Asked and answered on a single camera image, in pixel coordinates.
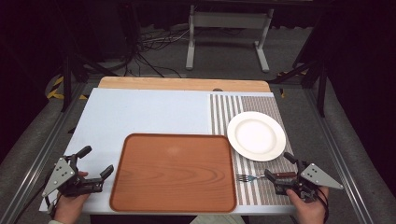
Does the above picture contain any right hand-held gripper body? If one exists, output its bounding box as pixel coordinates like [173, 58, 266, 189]
[274, 161, 345, 203]

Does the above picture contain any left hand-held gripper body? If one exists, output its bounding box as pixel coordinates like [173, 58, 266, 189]
[41, 154, 104, 198]

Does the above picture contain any fork with brown handle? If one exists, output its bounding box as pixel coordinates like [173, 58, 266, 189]
[235, 171, 297, 183]

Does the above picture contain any person's left hand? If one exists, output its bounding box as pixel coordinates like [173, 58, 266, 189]
[53, 192, 92, 224]

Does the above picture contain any person's right hand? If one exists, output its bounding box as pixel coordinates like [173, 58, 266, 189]
[286, 186, 330, 224]

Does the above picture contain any white round plate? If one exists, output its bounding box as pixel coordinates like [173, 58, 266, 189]
[226, 110, 287, 162]

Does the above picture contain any striped grey placemat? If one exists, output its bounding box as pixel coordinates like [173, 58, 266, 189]
[208, 93, 297, 207]

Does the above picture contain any brown wooden tray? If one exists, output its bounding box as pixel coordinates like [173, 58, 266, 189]
[109, 133, 238, 214]

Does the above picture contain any yellow black floor tape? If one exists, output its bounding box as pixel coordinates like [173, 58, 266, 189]
[46, 76, 90, 101]

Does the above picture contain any pale blue board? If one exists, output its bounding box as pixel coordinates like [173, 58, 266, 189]
[39, 87, 297, 217]

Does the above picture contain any person's light clothing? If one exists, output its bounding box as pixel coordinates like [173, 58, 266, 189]
[189, 214, 248, 224]

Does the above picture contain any black stand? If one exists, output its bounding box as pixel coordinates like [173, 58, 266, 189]
[59, 0, 120, 113]
[270, 12, 330, 119]

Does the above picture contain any grey metal stand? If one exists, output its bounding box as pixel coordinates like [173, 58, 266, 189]
[185, 4, 276, 74]

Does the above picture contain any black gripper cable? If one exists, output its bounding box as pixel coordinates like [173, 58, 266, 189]
[44, 191, 61, 217]
[315, 187, 331, 224]

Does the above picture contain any aluminium rail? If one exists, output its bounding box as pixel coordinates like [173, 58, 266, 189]
[302, 87, 376, 224]
[0, 81, 92, 224]

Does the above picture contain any bundle of floor cables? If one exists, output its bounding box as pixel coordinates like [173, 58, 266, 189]
[123, 26, 190, 78]

